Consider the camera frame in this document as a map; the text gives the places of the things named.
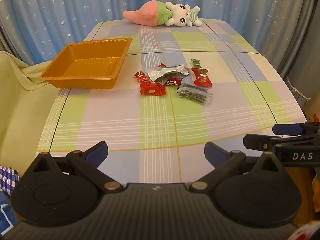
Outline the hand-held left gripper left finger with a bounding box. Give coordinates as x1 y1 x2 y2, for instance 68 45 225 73
25 141 123 193

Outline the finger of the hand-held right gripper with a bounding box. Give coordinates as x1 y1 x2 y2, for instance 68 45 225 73
243 133 284 152
272 121 320 136

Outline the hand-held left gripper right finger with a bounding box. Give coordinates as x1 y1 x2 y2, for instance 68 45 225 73
189 142 287 193

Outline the clear seaweed packet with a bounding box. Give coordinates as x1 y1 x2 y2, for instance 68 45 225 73
176 83 212 106

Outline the large red packet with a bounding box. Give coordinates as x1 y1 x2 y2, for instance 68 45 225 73
191 67 212 86

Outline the red packet with white print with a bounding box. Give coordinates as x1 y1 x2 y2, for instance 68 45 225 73
162 76 182 86

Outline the red square packet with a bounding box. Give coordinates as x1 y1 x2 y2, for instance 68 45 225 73
139 81 166 96

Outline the orange plastic tray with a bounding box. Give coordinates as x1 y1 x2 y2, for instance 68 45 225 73
39 37 133 90

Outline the silver foil packet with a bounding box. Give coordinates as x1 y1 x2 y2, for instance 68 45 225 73
146 64 190 83

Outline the checked pastel tablecloth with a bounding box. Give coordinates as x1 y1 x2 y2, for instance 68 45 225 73
36 18 307 184

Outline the grey curtain with lace trim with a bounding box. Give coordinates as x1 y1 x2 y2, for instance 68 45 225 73
276 0 320 100

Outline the red printed cloth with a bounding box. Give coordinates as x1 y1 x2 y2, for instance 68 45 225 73
287 220 320 240

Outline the light green cloth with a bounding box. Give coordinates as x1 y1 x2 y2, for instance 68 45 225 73
0 51 72 180

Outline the blue checked cloth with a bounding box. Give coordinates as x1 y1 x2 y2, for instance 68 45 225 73
0 165 20 230

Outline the blue starry curtain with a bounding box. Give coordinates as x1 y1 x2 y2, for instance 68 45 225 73
0 0 309 67

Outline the rabbit carrot plush toy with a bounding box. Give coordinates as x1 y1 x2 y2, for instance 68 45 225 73
122 1 202 27

